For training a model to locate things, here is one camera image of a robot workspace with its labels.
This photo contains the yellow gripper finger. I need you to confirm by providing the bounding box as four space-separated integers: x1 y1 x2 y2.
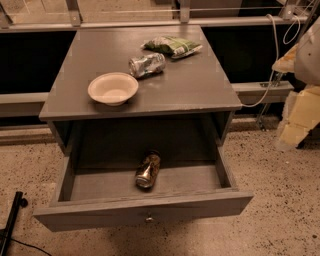
272 44 298 73
275 85 320 151

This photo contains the orange soda can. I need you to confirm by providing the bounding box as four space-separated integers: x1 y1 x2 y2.
135 150 161 189

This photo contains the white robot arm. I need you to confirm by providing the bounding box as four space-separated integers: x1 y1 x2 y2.
272 17 320 151

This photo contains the silver green soda can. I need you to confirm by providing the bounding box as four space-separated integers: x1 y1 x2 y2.
129 53 166 78

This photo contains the grey open drawer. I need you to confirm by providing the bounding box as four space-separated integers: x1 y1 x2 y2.
33 149 253 232

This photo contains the grey wooden cabinet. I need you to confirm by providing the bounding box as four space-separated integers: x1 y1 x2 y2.
39 25 241 148

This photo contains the green chip bag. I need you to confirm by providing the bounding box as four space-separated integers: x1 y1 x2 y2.
141 36 202 59

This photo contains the white paper bowl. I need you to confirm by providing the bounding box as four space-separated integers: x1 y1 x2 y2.
88 72 139 106

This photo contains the black stand leg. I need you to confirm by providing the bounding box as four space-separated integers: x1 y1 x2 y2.
0 191 28 256

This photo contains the white cable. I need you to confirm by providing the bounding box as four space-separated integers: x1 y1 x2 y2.
241 13 302 108

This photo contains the metal railing frame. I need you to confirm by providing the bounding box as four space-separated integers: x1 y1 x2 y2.
0 0 311 118

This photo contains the black floor cable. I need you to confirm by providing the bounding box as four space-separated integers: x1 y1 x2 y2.
0 235 53 256

